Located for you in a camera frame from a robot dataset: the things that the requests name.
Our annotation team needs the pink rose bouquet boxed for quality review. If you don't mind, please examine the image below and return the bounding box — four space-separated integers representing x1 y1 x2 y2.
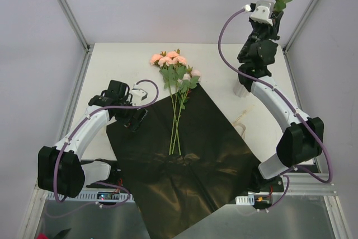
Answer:
149 49 201 155

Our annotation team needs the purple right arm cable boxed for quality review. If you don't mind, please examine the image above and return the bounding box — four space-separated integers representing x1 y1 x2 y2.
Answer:
218 8 335 184

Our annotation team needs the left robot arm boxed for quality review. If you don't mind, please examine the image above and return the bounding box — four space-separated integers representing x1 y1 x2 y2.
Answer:
37 80 148 198

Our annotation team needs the aluminium frame post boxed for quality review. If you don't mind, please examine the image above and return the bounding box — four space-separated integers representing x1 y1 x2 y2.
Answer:
282 0 320 55
57 0 91 52

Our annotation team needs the aluminium rail right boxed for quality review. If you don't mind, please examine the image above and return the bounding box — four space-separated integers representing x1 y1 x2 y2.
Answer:
281 173 338 196

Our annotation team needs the black wrapping paper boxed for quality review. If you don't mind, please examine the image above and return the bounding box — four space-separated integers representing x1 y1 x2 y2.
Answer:
106 86 258 238

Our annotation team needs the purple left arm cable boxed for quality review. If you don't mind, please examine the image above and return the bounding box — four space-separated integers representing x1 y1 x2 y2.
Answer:
53 79 160 203

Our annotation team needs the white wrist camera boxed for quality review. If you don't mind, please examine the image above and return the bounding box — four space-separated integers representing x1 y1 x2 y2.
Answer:
243 1 274 26
129 83 148 106

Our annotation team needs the white cable duct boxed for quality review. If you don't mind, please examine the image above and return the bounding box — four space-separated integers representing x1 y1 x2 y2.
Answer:
235 195 272 206
47 188 135 203

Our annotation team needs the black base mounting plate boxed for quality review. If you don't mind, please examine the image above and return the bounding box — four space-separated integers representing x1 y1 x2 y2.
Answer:
81 159 284 204

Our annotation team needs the left aluminium frame post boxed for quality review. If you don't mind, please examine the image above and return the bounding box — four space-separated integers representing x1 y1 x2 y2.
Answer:
57 0 91 52

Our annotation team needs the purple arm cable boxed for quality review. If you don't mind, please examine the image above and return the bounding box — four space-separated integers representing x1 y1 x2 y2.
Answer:
218 8 335 184
53 79 160 203

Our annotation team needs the left white cable duct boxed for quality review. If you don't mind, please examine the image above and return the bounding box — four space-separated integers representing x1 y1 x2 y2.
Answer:
47 188 135 203

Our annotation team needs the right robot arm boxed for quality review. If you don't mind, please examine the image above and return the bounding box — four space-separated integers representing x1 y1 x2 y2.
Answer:
238 7 324 191

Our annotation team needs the right aluminium frame post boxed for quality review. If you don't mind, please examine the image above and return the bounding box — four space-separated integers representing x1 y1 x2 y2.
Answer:
282 0 320 55

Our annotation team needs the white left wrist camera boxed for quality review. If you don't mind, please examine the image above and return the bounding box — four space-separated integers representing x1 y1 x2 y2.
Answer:
129 83 148 106

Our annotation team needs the white ribbed ceramic vase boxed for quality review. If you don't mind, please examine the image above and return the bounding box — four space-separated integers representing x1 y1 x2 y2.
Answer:
233 80 249 98

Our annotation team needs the right white cable duct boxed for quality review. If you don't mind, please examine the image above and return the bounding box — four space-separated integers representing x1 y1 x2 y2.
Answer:
235 195 272 206

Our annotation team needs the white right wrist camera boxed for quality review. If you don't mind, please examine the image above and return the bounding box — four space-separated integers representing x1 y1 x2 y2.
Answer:
243 1 274 26

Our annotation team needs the cream printed ribbon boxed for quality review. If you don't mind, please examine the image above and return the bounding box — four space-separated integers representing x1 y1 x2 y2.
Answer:
232 104 255 139

